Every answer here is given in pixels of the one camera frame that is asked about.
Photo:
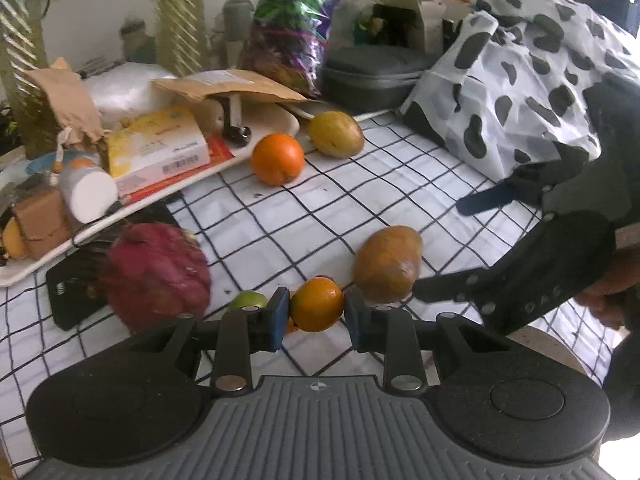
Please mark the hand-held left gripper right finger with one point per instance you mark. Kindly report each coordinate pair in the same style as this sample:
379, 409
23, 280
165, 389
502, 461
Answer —
354, 322

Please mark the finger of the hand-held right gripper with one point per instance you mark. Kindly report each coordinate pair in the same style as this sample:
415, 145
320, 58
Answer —
480, 200
445, 287

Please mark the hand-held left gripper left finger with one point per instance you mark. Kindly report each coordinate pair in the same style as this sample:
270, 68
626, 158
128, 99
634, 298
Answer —
279, 317

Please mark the small orange tangerine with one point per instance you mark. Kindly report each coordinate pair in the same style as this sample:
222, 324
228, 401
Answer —
316, 305

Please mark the brown mango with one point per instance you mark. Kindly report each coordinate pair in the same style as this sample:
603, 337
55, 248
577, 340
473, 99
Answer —
387, 263

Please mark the yellow green mango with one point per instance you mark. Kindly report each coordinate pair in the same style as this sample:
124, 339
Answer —
336, 133

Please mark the large orange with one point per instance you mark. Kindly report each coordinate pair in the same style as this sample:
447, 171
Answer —
277, 158

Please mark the person's right hand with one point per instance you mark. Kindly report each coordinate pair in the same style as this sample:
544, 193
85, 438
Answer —
607, 285

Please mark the green lime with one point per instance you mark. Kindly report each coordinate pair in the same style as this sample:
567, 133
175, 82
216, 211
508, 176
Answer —
247, 300

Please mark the white checkered tablecloth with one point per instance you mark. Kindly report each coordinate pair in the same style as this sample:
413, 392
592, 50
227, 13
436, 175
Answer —
280, 230

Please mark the red dragon fruit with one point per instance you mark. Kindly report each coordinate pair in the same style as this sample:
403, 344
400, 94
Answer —
155, 275

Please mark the grey zipper case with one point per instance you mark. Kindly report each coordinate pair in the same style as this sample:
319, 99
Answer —
375, 75

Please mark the open cardboard box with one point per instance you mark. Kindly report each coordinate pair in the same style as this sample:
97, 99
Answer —
425, 30

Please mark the small black roller tool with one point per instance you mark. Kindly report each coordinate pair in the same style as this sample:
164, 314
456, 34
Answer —
235, 132

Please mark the white tray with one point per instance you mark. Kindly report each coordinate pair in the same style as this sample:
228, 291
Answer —
270, 119

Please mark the yellow cardboard box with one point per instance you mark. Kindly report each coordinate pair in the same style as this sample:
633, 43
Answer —
155, 140

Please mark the white orange bottle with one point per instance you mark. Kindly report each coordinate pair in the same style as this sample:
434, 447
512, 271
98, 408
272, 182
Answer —
90, 192

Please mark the translucent plastic bag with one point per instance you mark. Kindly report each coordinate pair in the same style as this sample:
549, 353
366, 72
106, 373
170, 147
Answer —
350, 10

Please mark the kraft paper envelope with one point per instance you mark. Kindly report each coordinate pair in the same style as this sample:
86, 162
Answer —
235, 85

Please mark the purple snack bag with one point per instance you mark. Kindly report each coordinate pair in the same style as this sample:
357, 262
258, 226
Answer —
295, 35

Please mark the small brown box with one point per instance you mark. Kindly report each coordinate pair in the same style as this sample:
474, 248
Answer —
40, 220

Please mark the white plastic bag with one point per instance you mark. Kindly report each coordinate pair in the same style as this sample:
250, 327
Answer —
125, 92

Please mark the grey green bottle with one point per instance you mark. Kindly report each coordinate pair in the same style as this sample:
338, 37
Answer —
237, 25

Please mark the crumpled brown paper bag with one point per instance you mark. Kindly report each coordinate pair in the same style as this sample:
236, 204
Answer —
65, 100

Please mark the bamboo bundle in vase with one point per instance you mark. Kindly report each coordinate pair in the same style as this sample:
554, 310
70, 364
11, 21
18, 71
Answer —
180, 20
17, 60

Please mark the grey green figurine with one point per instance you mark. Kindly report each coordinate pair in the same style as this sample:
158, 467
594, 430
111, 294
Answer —
134, 37

